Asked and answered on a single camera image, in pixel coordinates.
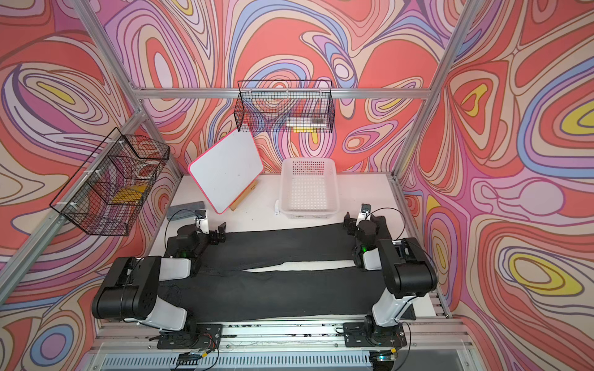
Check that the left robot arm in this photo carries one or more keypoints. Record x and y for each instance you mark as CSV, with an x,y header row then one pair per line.
x,y
129,291

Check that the yellow item in basket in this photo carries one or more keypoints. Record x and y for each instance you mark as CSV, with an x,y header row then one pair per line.
x,y
131,195

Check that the black wire basket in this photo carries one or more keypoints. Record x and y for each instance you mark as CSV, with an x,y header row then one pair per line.
x,y
119,161
264,105

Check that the aluminium front rail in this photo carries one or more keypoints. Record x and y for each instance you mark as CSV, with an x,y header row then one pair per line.
x,y
322,334

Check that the green circuit board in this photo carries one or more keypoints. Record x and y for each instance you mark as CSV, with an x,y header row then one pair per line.
x,y
189,358

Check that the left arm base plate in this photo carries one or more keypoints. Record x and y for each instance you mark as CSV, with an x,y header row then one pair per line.
x,y
197,336

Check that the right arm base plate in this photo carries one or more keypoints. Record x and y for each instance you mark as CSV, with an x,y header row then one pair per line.
x,y
362,334

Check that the silver box in basket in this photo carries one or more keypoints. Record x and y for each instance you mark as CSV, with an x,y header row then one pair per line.
x,y
306,122

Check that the pink framed whiteboard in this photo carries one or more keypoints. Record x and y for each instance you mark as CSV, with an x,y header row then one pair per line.
x,y
225,170

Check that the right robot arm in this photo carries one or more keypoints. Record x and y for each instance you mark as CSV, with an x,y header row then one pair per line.
x,y
407,272

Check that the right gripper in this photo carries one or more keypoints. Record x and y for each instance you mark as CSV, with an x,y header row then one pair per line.
x,y
349,224

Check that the black wire basket left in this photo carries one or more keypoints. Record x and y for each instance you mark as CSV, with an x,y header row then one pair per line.
x,y
119,161

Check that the black wire basket back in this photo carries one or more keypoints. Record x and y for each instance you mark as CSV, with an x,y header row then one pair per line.
x,y
264,105

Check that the wooden whiteboard stand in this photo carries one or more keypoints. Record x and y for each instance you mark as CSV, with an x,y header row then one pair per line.
x,y
249,189

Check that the white plastic basket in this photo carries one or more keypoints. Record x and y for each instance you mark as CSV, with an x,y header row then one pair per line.
x,y
309,188

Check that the grey eraser block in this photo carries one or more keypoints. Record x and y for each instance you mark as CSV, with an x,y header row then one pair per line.
x,y
186,210

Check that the black long pants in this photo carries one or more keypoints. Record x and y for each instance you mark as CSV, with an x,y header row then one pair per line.
x,y
235,282

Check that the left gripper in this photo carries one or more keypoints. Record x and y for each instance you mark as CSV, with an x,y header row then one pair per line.
x,y
220,234

